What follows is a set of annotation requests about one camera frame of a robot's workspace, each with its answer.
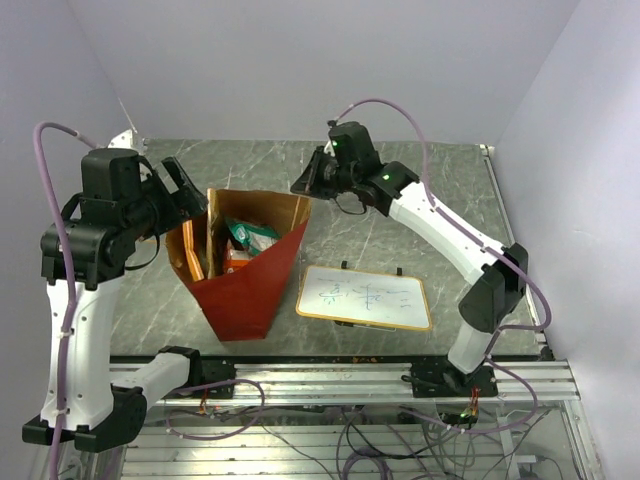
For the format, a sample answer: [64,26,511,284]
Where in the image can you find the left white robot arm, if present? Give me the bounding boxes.
[22,148,207,453]

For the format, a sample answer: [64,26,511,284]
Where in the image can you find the aluminium rail frame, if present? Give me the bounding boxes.
[109,360,581,407]

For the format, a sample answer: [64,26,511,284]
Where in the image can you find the teal Fox's candy packet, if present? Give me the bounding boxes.
[225,218,280,256]

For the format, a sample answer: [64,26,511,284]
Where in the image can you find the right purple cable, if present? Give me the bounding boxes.
[335,98,553,435]

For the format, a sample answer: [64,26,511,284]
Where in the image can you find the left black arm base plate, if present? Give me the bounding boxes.
[176,357,236,400]

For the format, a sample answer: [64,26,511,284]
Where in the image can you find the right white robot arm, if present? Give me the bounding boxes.
[291,121,529,396]

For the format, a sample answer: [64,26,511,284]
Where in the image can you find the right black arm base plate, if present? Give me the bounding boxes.
[401,363,498,398]

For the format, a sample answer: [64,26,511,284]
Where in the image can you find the small whiteboard orange frame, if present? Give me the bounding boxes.
[296,265,432,331]

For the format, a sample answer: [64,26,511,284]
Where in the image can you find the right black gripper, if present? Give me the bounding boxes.
[291,145,358,200]

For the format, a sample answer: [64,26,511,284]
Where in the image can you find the red paper bag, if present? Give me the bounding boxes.
[165,189,311,342]

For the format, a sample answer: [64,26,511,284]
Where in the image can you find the orange striped snack packet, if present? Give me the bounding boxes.
[182,220,204,282]

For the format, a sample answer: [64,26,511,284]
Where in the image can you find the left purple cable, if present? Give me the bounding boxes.
[32,121,101,480]

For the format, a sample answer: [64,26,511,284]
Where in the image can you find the orange Fox's candy packet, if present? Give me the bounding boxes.
[222,240,252,274]

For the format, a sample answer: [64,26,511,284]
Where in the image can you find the purple cable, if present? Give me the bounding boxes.
[32,121,101,480]
[335,98,553,435]

